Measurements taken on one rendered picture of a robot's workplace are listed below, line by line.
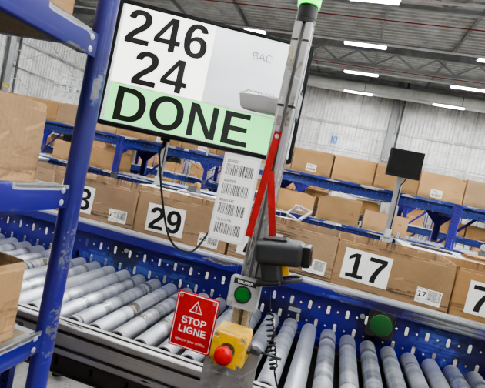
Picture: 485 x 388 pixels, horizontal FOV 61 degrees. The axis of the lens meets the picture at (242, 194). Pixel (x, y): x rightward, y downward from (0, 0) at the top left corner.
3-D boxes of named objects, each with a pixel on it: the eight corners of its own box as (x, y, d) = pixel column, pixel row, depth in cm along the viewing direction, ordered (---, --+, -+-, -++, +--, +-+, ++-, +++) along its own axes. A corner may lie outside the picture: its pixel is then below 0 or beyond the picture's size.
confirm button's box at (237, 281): (224, 306, 89) (230, 275, 89) (228, 302, 92) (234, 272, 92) (254, 314, 87) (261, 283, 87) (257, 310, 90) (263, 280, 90)
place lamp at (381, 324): (367, 333, 135) (372, 312, 134) (367, 332, 136) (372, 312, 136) (389, 339, 133) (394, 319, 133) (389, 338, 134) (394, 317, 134)
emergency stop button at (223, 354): (210, 364, 82) (214, 345, 82) (216, 356, 86) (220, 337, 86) (229, 370, 81) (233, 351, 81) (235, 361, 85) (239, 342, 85)
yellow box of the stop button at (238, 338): (205, 365, 84) (212, 331, 84) (217, 349, 93) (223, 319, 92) (272, 387, 81) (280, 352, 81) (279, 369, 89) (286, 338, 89)
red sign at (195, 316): (167, 343, 94) (178, 289, 93) (168, 342, 95) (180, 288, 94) (233, 365, 90) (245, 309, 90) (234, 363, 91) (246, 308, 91)
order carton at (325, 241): (225, 256, 154) (234, 212, 154) (243, 247, 183) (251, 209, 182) (329, 285, 145) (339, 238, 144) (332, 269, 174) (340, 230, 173)
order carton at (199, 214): (131, 232, 164) (139, 190, 163) (162, 226, 192) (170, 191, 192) (223, 256, 154) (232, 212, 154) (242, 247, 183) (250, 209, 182)
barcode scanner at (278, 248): (308, 296, 82) (312, 243, 81) (249, 288, 84) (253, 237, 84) (310, 288, 88) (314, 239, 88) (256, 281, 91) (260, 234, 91)
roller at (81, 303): (54, 331, 106) (38, 327, 108) (147, 287, 157) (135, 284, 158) (56, 312, 106) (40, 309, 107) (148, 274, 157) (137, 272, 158)
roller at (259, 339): (223, 391, 95) (228, 370, 95) (265, 322, 146) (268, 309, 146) (243, 398, 94) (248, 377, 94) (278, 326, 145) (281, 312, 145)
